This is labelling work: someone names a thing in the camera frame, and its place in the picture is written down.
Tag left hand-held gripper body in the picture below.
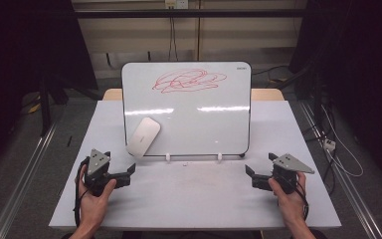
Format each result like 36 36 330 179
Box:
84 148 114 197

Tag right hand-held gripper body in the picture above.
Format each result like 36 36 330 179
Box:
272 153 315 195

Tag white whiteboard eraser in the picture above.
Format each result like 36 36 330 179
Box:
125 117 162 158

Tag white desktop whiteboard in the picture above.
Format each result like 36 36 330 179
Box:
121 61 253 159

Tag person's right hand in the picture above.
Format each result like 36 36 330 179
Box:
268 171 308 230

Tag person's left hand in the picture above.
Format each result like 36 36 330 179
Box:
76 163 117 230

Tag white power adapter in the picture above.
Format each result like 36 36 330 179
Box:
322 138 337 152

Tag black metal stand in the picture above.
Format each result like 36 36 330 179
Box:
39 74 53 137

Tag black curtain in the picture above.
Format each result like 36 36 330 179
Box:
0 0 98 173
288 0 382 192

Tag black horizontal bar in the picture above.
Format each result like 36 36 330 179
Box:
74 9 308 19

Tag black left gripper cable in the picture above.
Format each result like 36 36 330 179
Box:
73 157 91 228

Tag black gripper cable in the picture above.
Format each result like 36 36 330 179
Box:
73 157 91 228
291 178 310 222

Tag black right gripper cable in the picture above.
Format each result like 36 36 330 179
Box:
291 178 310 222

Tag aluminium floor rail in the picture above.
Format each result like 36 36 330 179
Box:
0 121 60 239
298 101 382 239

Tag white floor cable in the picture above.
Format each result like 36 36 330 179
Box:
320 105 364 178

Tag black floor cable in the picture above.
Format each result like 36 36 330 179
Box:
252 64 290 85

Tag black hanging cables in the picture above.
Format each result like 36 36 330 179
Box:
168 8 179 63

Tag white wall socket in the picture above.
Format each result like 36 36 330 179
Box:
164 0 190 10

